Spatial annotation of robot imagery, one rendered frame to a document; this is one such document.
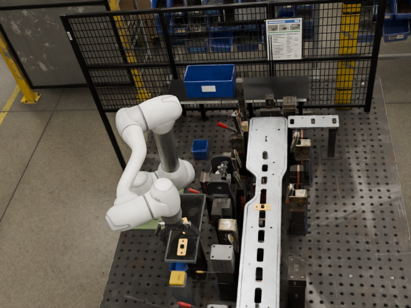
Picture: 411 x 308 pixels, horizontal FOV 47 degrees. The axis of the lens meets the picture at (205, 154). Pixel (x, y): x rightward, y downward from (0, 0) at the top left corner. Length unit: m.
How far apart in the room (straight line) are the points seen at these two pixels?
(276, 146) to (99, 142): 2.19
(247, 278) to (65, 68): 3.18
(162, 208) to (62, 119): 3.16
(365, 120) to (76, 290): 2.31
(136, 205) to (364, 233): 1.38
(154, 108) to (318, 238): 1.15
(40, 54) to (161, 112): 2.73
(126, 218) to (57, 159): 2.73
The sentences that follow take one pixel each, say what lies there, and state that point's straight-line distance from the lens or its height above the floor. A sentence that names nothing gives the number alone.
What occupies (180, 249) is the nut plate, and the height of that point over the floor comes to 1.16.
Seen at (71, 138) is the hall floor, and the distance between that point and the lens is 4.64.
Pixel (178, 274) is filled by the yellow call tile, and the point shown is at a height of 1.16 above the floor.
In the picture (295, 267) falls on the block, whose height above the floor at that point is 1.03.
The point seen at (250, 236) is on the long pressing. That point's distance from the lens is 2.35.
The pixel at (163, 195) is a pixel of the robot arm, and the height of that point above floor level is 1.60.
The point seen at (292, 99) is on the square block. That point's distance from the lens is 2.90.
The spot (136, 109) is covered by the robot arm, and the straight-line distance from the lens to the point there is 2.27.
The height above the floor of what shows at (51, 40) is 0.70.
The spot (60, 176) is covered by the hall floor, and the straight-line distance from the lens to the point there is 4.34.
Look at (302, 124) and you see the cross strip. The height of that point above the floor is 1.00.
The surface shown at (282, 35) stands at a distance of 2.95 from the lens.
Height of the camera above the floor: 2.98
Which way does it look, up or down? 47 degrees down
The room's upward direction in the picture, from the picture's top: 12 degrees counter-clockwise
